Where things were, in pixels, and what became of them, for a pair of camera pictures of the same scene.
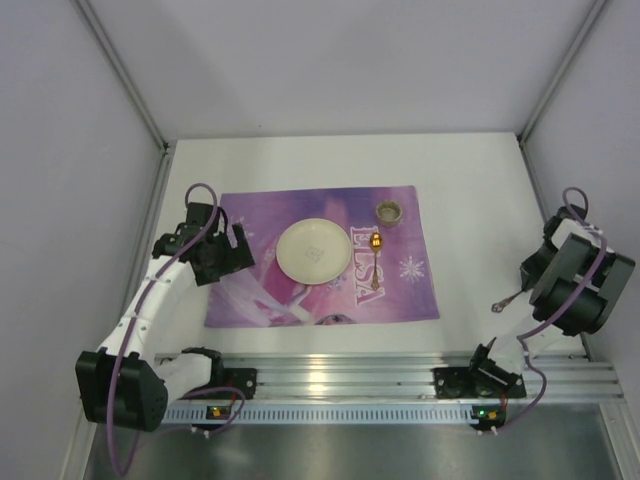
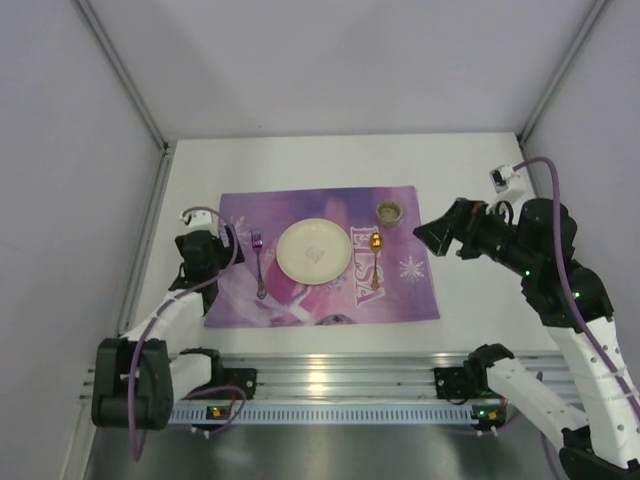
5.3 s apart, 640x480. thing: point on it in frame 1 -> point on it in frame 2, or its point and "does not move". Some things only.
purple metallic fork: (498, 306) -> (257, 243)
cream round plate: (313, 251) does not move
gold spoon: (375, 244) does not move
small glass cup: (389, 212) does not move
